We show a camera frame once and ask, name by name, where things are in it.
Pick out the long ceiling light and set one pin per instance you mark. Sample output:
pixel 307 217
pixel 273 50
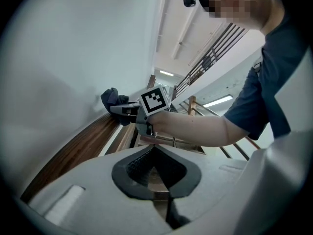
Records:
pixel 217 101

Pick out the person's right forearm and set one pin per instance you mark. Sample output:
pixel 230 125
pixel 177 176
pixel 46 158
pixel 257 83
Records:
pixel 195 128

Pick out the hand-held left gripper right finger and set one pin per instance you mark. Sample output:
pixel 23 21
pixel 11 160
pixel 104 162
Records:
pixel 215 180

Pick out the small ceiling light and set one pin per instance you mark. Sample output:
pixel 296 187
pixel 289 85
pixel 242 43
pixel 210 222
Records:
pixel 166 73

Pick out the person's head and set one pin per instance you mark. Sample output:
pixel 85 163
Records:
pixel 244 4

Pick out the wooden stair railing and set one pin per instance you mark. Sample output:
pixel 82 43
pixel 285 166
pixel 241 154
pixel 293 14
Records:
pixel 240 148

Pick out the person's dark blue shirt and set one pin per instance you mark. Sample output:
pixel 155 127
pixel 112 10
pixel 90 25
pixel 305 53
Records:
pixel 278 65

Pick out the dark blue cloth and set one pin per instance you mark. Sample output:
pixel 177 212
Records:
pixel 111 97

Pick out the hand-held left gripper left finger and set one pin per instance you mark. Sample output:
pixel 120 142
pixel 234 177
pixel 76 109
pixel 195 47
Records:
pixel 93 180

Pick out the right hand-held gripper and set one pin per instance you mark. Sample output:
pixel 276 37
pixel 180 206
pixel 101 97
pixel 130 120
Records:
pixel 154 101

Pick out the black metal balcony railing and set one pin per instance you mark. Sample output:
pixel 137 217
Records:
pixel 207 57

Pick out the wooden stair post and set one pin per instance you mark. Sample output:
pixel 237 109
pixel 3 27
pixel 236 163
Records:
pixel 192 105

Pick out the brown wooden handrail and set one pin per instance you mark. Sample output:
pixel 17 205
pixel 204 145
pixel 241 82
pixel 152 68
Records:
pixel 80 143

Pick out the white ceiling pipe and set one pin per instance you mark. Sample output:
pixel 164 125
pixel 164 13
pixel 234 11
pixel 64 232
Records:
pixel 163 13

